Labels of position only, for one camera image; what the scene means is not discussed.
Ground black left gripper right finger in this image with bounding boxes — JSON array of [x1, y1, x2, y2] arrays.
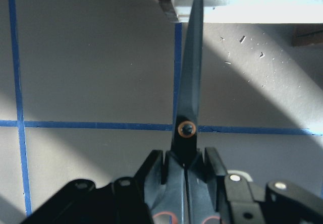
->
[[205, 147, 322, 223]]

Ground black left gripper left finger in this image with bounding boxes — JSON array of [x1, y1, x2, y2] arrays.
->
[[23, 150, 163, 223]]

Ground brown wooden drawer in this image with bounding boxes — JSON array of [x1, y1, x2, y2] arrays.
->
[[157, 0, 323, 47]]

